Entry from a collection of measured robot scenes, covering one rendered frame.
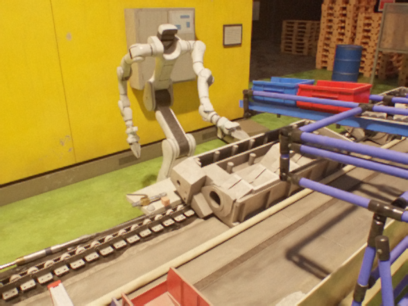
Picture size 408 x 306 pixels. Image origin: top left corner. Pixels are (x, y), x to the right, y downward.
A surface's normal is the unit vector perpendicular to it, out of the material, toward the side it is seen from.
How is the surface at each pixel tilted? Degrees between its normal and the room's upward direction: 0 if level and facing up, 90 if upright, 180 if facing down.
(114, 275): 0
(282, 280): 0
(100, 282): 0
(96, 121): 90
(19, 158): 90
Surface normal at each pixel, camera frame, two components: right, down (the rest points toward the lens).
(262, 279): 0.00, -0.91
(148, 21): 0.64, 0.31
